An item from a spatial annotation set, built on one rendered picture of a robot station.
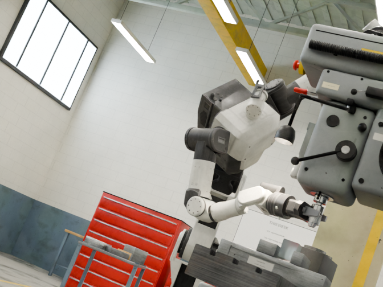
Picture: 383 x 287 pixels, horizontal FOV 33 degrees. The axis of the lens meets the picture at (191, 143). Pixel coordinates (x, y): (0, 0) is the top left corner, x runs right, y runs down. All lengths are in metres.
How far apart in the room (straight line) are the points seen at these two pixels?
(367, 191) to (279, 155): 9.87
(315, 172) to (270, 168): 9.77
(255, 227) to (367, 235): 7.84
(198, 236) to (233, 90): 0.66
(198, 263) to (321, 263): 0.95
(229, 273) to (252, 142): 1.10
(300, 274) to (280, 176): 9.92
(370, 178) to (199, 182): 0.69
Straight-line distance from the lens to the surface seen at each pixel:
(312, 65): 2.37
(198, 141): 2.56
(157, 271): 7.40
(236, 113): 2.67
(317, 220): 2.28
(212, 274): 1.63
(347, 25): 12.39
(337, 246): 4.03
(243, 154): 2.66
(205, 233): 2.87
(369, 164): 2.20
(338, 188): 2.21
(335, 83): 2.31
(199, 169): 2.53
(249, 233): 11.79
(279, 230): 11.68
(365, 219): 4.04
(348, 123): 2.27
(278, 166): 11.97
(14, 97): 12.41
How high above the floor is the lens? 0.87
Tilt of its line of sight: 11 degrees up
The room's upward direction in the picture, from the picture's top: 22 degrees clockwise
